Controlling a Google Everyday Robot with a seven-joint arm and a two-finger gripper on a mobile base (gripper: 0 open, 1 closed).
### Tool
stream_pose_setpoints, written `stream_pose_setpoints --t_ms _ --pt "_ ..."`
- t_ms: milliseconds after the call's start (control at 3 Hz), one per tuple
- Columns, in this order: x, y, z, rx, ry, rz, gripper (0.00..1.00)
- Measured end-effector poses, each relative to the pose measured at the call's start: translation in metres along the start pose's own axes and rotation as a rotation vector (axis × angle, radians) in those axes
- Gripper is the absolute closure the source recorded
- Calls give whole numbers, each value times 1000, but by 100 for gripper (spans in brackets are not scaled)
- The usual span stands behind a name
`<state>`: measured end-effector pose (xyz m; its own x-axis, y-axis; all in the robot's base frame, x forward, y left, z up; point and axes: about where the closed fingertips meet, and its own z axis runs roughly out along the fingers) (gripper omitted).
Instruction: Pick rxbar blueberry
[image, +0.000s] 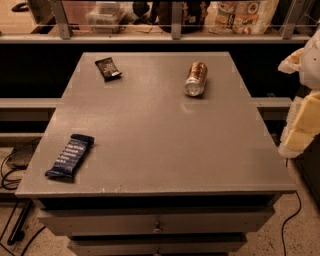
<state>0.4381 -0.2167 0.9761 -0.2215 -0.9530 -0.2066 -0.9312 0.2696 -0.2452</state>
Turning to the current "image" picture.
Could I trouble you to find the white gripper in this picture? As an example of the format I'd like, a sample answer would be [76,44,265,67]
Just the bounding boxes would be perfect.
[278,30,320,158]

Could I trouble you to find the blue rxbar wrapper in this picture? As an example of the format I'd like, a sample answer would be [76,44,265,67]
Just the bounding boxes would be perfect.
[45,134,95,178]

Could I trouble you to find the printed snack bag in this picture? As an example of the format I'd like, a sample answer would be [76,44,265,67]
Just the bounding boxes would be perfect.
[209,0,279,35]

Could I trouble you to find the gold soda can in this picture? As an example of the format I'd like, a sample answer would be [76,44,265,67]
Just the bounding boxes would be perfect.
[184,61,208,97]

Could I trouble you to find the dark bag on shelf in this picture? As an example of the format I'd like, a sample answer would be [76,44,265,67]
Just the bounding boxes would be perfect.
[152,0,210,33]

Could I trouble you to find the grey drawer cabinet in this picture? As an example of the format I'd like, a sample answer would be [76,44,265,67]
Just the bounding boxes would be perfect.
[17,52,295,256]

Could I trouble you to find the black snack packet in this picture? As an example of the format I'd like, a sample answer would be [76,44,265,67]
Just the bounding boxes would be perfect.
[95,57,121,82]

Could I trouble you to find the upper drawer knob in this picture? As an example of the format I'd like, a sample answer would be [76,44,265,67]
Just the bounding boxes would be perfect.
[153,223,163,234]

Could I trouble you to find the clear plastic container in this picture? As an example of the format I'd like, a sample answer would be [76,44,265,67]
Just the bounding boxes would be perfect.
[85,2,124,33]

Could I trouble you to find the grey power adapter box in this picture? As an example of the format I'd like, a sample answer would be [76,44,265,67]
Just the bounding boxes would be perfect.
[5,144,36,169]

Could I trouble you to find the black cable right floor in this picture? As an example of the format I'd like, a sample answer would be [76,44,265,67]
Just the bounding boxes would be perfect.
[280,191,302,256]

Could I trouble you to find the metal shelf rail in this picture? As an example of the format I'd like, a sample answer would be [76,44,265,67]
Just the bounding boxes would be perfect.
[0,0,319,44]

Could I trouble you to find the black cables left floor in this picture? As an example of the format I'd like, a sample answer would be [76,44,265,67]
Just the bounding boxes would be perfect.
[0,137,46,256]

